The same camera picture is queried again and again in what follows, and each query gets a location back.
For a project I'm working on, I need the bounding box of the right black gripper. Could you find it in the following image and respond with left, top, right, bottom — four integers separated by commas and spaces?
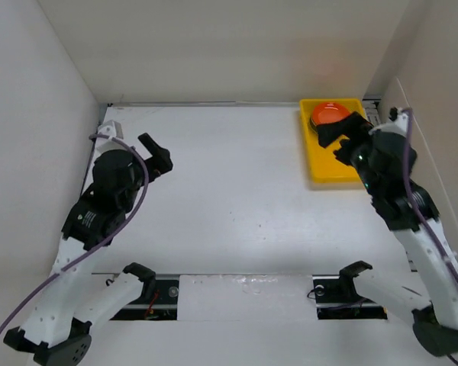
318, 110, 382, 195

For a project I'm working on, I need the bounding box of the orange plate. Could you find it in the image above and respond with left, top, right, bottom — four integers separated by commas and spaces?
310, 101, 350, 127

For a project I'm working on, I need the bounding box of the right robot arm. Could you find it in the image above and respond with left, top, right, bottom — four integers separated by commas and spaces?
316, 108, 458, 359

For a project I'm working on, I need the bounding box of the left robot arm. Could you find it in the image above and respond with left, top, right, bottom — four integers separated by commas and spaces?
0, 133, 173, 365

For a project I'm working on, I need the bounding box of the yellow plastic bin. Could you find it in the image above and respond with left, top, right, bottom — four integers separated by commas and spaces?
299, 98, 366, 185

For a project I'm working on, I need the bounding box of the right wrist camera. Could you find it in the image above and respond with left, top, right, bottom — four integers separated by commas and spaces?
381, 108, 409, 134

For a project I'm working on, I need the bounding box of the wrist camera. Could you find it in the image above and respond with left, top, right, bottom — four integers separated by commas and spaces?
89, 120, 124, 154
381, 108, 409, 134

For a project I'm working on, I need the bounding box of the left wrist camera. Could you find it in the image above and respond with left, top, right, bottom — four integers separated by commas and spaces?
89, 120, 124, 154

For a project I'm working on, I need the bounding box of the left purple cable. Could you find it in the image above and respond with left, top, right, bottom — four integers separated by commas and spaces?
0, 133, 150, 355

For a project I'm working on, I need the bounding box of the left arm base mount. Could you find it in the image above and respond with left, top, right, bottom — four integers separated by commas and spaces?
111, 274, 179, 321

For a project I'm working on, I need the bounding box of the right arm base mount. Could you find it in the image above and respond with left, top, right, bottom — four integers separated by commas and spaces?
307, 274, 388, 320

